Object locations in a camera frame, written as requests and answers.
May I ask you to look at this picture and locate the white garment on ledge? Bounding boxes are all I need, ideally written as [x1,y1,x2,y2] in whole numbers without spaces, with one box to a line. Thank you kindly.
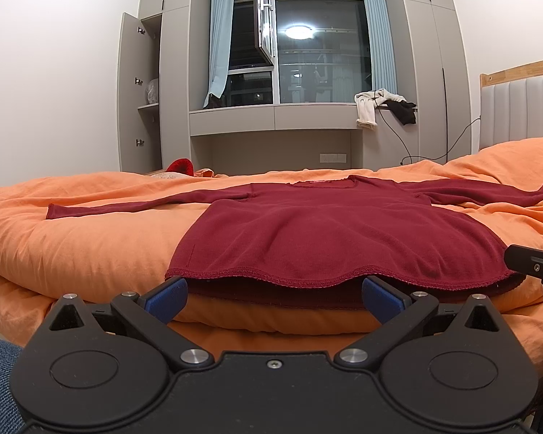
[354,88,405,129]

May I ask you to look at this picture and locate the black garment on ledge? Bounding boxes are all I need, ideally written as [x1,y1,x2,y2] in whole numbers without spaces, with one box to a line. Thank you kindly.
[384,100,417,125]

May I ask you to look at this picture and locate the white wall socket panel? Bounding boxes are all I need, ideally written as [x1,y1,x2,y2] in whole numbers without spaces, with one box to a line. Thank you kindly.
[320,153,347,165]

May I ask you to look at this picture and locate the open window sash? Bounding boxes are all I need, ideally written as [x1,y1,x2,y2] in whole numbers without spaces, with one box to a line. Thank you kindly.
[254,0,274,66]

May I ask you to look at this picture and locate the grey built-in wardrobe unit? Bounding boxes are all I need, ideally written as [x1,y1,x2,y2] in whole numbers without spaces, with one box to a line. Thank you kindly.
[132,0,471,174]

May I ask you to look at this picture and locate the orange duvet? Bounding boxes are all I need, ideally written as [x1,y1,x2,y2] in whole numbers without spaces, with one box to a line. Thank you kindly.
[0,138,543,373]

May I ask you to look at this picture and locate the dark red knit sweater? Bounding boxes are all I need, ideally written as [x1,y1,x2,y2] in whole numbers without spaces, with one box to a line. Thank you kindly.
[47,175,543,292]

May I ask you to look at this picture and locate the bright red cloth item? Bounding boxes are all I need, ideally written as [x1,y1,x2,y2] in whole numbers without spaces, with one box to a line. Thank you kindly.
[165,158,195,176]

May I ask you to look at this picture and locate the grey padded wooden headboard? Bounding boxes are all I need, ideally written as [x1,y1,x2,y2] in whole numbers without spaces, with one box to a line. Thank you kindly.
[479,60,543,149]

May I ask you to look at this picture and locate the left light blue curtain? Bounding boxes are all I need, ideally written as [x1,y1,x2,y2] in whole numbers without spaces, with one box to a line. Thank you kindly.
[204,0,234,108]

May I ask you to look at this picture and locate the open grey wardrobe door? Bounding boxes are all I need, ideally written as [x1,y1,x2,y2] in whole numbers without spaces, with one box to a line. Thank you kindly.
[117,13,161,174]

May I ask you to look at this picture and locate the right light blue curtain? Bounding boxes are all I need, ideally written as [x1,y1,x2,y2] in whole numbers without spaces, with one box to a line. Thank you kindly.
[364,0,397,93]

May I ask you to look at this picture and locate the light blue curtain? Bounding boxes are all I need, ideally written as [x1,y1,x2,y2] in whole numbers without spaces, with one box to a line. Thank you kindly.
[204,0,234,108]
[364,0,397,93]

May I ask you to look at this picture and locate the black power cable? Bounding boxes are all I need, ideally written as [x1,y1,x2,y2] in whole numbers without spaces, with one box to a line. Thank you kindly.
[374,108,482,167]

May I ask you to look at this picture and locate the plastic bag on shelf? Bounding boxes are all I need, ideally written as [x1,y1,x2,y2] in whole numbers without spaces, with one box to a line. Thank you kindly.
[146,77,160,104]

